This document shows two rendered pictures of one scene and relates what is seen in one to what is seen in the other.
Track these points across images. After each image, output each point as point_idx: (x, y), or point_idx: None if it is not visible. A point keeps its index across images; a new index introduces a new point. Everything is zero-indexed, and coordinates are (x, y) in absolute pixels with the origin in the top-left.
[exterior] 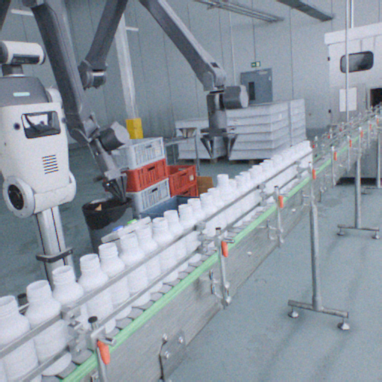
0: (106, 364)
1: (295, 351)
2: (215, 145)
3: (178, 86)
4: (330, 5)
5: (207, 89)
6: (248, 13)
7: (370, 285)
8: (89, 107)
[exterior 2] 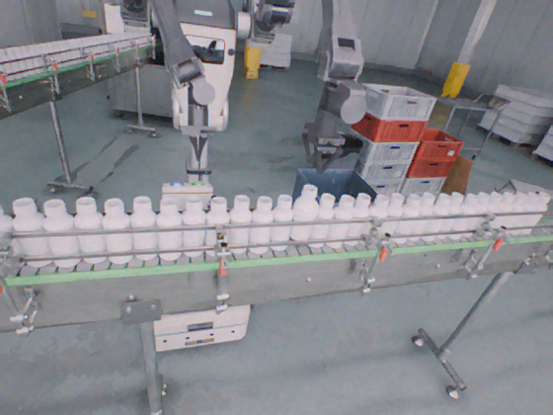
0: (44, 288)
1: (381, 370)
2: (529, 129)
3: (542, 43)
4: None
5: (319, 76)
6: None
7: (536, 383)
8: (189, 50)
